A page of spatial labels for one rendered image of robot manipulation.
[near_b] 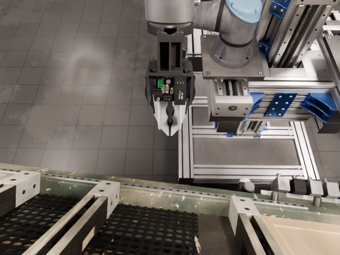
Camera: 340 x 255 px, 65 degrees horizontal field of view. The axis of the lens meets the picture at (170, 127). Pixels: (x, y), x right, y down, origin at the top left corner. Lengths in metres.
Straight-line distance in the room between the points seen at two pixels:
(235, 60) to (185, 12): 0.62
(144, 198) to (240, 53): 0.59
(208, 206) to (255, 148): 0.98
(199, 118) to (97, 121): 0.80
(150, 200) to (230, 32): 0.61
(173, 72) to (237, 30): 0.56
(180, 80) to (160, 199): 0.56
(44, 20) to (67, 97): 1.06
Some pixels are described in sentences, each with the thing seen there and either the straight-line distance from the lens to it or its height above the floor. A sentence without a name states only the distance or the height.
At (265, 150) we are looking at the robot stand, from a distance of 1.84.
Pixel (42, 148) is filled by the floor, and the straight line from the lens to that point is 2.19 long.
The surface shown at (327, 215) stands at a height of 0.91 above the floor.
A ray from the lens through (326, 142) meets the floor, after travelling 2.31.
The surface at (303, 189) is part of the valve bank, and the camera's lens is 1.17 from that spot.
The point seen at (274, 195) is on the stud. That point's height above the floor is 0.88.
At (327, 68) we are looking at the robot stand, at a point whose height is 0.95.
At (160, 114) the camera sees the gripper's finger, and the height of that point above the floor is 1.37.
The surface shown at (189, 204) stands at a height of 0.90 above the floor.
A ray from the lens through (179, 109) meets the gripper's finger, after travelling 0.48.
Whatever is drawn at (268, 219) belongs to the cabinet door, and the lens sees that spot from 0.92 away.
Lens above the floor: 1.77
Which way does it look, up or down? 59 degrees down
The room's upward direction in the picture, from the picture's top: straight up
